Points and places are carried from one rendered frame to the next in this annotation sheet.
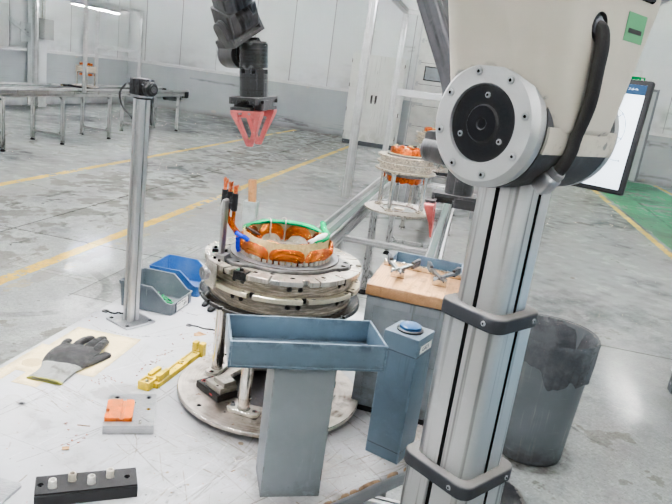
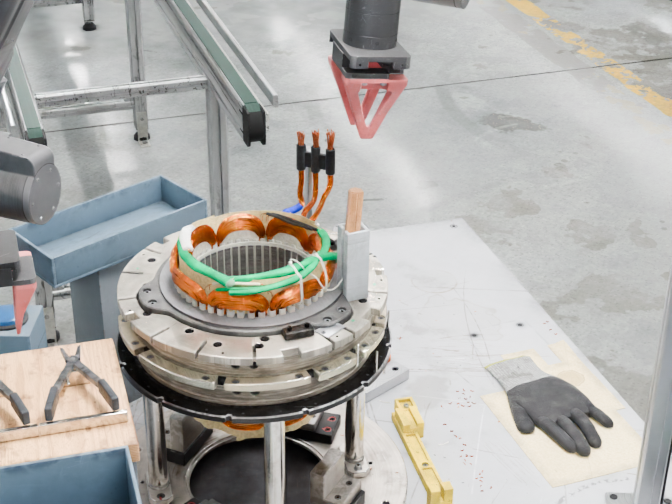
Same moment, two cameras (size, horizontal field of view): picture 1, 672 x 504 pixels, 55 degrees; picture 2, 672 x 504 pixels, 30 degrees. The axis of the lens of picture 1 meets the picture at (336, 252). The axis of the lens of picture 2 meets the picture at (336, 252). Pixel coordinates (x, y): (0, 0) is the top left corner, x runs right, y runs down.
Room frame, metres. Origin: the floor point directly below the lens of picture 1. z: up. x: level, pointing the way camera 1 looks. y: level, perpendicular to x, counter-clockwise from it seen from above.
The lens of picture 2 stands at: (2.42, -0.44, 1.86)
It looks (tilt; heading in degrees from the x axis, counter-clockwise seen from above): 30 degrees down; 151
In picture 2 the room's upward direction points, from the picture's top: 1 degrees clockwise
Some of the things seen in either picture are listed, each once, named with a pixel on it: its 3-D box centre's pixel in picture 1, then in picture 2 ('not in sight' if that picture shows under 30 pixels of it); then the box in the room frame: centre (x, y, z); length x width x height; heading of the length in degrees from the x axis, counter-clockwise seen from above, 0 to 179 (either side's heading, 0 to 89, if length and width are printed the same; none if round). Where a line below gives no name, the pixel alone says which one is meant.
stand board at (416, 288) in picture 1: (418, 284); (36, 410); (1.33, -0.19, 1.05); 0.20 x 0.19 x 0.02; 167
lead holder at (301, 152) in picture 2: (229, 200); (315, 158); (1.20, 0.22, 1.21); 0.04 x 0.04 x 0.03; 82
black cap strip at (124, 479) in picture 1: (87, 486); not in sight; (0.87, 0.34, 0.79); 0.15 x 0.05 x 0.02; 112
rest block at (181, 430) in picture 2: not in sight; (178, 421); (1.16, 0.04, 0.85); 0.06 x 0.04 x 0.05; 128
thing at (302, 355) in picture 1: (295, 408); (117, 303); (0.96, 0.03, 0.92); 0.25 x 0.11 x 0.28; 104
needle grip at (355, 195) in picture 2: (252, 193); (353, 214); (1.34, 0.19, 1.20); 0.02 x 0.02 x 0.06
